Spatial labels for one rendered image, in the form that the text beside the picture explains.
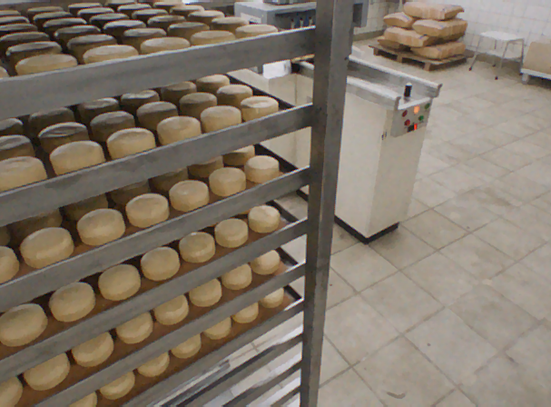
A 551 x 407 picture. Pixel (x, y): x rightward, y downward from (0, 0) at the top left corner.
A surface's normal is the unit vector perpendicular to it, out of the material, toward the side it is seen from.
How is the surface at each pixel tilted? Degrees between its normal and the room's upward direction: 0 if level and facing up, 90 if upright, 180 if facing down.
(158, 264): 0
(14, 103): 90
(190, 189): 0
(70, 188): 90
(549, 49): 87
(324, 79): 90
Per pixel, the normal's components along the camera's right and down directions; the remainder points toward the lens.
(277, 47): 0.60, 0.46
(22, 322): 0.00, -0.82
